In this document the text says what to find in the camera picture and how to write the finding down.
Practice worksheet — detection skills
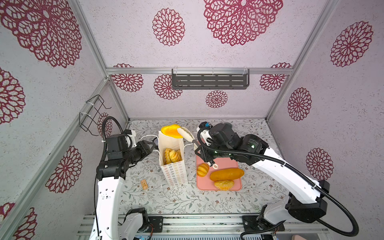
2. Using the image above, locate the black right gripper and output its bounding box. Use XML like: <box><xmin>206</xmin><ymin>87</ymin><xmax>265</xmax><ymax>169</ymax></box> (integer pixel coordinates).
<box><xmin>193</xmin><ymin>142</ymin><xmax>232</xmax><ymax>163</ymax></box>

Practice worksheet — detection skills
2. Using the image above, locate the long orange baguette loaf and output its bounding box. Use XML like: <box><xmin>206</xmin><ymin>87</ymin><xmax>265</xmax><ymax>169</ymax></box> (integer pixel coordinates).
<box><xmin>210</xmin><ymin>168</ymin><xmax>245</xmax><ymax>182</ymax></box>

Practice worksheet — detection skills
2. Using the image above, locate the small round striped bun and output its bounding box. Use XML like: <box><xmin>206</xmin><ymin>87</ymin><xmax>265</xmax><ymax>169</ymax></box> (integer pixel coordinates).
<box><xmin>197</xmin><ymin>163</ymin><xmax>210</xmax><ymax>177</ymax></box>

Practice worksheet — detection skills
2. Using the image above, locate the wavy-edged yellow pastry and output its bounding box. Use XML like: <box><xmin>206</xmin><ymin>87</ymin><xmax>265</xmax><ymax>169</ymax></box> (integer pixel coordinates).
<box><xmin>169</xmin><ymin>150</ymin><xmax>183</xmax><ymax>163</ymax></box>

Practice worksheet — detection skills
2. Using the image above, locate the round yellow crusty bun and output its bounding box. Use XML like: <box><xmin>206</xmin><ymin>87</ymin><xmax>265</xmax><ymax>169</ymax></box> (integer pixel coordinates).
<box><xmin>214</xmin><ymin>180</ymin><xmax>235</xmax><ymax>191</ymax></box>

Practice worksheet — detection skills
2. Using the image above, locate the yellow-orange glazed bun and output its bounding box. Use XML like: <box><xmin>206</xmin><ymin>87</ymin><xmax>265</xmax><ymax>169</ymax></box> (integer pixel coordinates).
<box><xmin>161</xmin><ymin>124</ymin><xmax>183</xmax><ymax>139</ymax></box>

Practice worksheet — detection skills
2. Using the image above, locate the printed white paper bag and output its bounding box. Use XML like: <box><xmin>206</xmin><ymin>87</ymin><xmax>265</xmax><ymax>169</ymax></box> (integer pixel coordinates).
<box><xmin>157</xmin><ymin>131</ymin><xmax>188</xmax><ymax>187</ymax></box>

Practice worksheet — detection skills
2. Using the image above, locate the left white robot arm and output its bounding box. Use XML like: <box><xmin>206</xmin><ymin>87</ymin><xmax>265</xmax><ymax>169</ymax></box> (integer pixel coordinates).
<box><xmin>89</xmin><ymin>133</ymin><xmax>158</xmax><ymax>240</ymax></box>

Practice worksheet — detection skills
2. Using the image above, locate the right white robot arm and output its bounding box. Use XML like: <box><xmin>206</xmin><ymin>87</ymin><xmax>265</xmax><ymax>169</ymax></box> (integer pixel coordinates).
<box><xmin>196</xmin><ymin>122</ymin><xmax>329</xmax><ymax>227</ymax></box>

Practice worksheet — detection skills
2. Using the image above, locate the small wooden block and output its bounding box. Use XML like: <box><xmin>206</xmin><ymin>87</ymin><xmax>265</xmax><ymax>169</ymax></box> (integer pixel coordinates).
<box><xmin>141</xmin><ymin>180</ymin><xmax>149</xmax><ymax>190</ymax></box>

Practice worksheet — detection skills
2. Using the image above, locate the pink plastic tray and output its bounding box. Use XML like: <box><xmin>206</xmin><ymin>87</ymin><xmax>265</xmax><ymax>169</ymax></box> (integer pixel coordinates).
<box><xmin>196</xmin><ymin>156</ymin><xmax>245</xmax><ymax>191</ymax></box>

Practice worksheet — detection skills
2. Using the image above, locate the black corrugated right cable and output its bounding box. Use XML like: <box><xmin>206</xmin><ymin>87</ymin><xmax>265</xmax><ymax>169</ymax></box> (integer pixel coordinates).
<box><xmin>196</xmin><ymin>125</ymin><xmax>360</xmax><ymax>240</ymax></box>

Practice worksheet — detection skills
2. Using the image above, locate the black corrugated cable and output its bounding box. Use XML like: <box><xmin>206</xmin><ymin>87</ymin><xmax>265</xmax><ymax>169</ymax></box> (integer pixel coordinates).
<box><xmin>196</xmin><ymin>125</ymin><xmax>360</xmax><ymax>240</ymax></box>
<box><xmin>100</xmin><ymin>116</ymin><xmax>124</xmax><ymax>163</ymax></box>

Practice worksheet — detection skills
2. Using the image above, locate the black corrugated left cable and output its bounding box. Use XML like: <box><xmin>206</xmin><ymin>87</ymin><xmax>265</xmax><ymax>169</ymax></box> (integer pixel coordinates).
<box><xmin>100</xmin><ymin>116</ymin><xmax>124</xmax><ymax>163</ymax></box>

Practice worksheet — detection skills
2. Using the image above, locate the black wire wall rack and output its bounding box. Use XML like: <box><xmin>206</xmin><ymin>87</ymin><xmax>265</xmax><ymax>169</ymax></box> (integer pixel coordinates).
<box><xmin>78</xmin><ymin>95</ymin><xmax>111</xmax><ymax>137</ymax></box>

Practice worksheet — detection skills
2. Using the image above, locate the grey wall shelf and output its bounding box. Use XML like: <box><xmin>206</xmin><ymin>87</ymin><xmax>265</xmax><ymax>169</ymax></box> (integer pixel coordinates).
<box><xmin>171</xmin><ymin>69</ymin><xmax>250</xmax><ymax>90</ymax></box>

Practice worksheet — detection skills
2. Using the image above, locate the metal base rail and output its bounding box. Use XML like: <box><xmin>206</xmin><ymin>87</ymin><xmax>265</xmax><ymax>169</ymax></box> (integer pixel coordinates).
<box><xmin>76</xmin><ymin>213</ymin><xmax>331</xmax><ymax>240</ymax></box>

